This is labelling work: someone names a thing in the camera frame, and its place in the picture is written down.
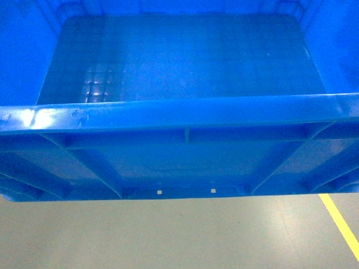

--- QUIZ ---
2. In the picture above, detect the large blue plastic crate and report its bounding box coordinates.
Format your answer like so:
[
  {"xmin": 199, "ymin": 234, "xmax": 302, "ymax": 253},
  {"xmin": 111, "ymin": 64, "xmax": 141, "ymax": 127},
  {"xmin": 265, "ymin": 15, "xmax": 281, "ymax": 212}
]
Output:
[{"xmin": 1, "ymin": 1, "xmax": 358, "ymax": 202}]

